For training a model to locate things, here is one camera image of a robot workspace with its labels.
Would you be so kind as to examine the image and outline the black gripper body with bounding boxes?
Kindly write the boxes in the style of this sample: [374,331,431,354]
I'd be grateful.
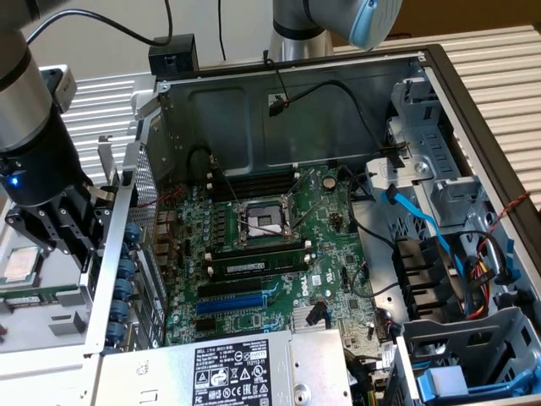
[0,110,94,211]

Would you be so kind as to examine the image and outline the silver CPU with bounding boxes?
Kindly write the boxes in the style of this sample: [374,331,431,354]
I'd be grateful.
[0,247,41,283]

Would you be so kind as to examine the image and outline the blue retention clip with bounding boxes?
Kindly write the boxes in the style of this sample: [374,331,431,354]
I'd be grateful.
[115,277,135,302]
[123,222,143,249]
[106,321,128,347]
[110,299,131,325]
[117,256,137,283]

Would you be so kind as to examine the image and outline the grey parts rack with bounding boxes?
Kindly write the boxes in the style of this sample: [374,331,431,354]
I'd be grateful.
[0,236,102,357]

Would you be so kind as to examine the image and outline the long black expansion slot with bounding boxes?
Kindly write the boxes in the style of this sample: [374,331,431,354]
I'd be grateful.
[197,278,264,299]

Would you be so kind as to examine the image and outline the blue expansion slot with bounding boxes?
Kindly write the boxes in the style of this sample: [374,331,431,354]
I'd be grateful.
[194,294,267,315]

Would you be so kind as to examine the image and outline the black RAM slot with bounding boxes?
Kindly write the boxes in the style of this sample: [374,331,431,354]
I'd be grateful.
[210,165,298,177]
[210,171,298,183]
[210,177,299,189]
[212,184,297,200]
[203,239,314,261]

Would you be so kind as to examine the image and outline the silver power supply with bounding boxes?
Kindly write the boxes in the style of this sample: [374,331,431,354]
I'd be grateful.
[99,328,354,406]

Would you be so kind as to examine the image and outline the CPU socket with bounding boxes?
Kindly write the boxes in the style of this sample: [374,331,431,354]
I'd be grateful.
[234,198,302,246]

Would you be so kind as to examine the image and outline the black plastic box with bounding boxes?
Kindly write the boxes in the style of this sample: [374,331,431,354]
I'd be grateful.
[147,34,199,80]

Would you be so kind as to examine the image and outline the socket locking lever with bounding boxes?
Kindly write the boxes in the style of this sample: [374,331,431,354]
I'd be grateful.
[293,197,325,233]
[285,167,316,200]

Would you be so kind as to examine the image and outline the open PC case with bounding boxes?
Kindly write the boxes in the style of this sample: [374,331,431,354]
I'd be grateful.
[83,41,541,406]

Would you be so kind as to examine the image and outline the silver socket cover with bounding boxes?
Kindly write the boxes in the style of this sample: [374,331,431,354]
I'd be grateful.
[307,167,325,205]

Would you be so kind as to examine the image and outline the silver chipset heat sink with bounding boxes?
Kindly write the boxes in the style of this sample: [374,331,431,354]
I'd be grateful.
[291,304,335,332]

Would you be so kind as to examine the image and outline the black loose connector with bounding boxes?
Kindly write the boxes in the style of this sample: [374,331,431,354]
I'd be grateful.
[304,300,331,329]

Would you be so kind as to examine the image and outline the green motherboard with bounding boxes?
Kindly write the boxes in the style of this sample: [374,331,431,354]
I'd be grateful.
[162,162,396,352]

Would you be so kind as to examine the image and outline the silver disk bay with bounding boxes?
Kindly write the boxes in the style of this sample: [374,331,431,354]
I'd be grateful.
[363,78,499,243]

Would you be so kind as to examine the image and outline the grey disk bay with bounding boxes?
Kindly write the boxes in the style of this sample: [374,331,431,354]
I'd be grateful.
[395,306,541,406]

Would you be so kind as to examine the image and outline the blue disk caddy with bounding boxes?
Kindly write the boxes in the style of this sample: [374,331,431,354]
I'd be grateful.
[416,366,541,402]

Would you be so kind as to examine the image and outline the thin red wire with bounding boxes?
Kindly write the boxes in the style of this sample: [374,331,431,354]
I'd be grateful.
[138,184,185,211]

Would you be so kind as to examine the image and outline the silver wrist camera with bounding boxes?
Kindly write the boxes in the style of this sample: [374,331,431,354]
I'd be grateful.
[40,63,79,114]

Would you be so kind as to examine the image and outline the thin black cable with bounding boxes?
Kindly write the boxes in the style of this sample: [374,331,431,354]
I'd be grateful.
[216,0,227,61]
[162,0,175,41]

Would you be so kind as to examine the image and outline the black sleeved power cable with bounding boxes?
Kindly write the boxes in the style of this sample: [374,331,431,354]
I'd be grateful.
[267,79,388,151]

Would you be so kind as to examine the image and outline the thin black wire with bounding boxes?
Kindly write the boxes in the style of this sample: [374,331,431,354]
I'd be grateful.
[262,49,288,101]

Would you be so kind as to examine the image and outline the black power supply cables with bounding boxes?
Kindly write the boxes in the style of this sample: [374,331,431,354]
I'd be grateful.
[344,353,396,406]

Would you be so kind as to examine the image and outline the black flat strap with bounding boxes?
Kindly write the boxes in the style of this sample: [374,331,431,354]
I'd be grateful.
[379,142,412,169]

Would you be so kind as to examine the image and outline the blue SATA cable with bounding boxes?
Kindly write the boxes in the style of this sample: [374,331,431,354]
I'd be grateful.
[381,184,462,276]

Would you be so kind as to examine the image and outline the red yellow wire bundle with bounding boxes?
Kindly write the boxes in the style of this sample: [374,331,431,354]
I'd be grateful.
[462,255,496,321]

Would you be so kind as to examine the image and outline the thick black cable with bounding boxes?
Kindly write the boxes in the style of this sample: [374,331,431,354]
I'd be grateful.
[451,230,523,291]

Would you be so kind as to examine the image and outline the red black twisted wire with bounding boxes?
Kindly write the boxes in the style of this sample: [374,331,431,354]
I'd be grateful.
[492,190,533,223]

